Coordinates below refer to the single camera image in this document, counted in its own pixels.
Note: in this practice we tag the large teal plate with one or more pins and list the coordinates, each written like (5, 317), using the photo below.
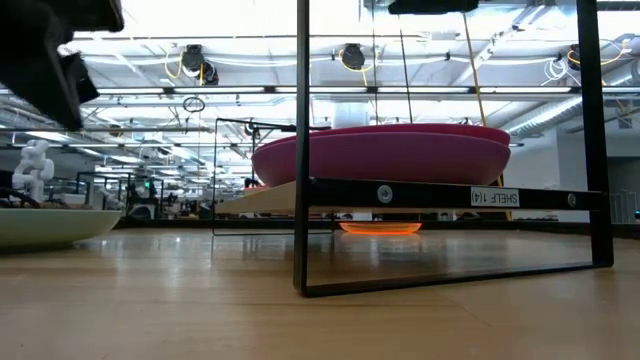
(50, 227)

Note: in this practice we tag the large magenta plate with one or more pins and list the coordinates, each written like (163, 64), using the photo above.
(400, 129)

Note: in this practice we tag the large purple plate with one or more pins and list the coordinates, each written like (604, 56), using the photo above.
(400, 160)

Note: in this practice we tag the small orange transparent plate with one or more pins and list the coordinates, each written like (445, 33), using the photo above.
(380, 228)

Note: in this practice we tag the white robot figure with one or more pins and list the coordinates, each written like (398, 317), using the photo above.
(32, 167)

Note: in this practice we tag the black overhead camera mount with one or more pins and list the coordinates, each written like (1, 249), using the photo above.
(432, 6)

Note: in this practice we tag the wooden shelf with black frame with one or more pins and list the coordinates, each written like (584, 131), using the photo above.
(450, 197)

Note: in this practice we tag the black metal table frame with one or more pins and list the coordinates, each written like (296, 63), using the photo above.
(550, 228)

